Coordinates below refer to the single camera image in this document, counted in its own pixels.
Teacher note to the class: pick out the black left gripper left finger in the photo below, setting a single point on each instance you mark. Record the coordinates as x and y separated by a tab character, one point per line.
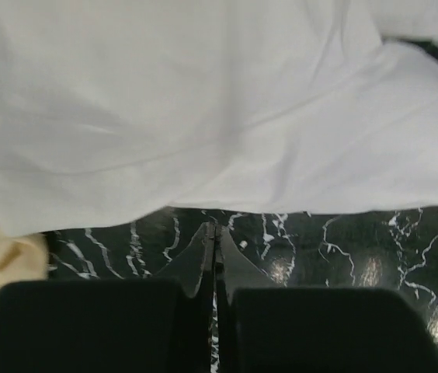
158	324

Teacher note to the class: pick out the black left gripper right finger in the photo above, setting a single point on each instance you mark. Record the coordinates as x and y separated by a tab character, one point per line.
265	327

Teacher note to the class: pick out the white flower print t-shirt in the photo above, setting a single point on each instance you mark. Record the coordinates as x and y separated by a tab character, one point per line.
111	110

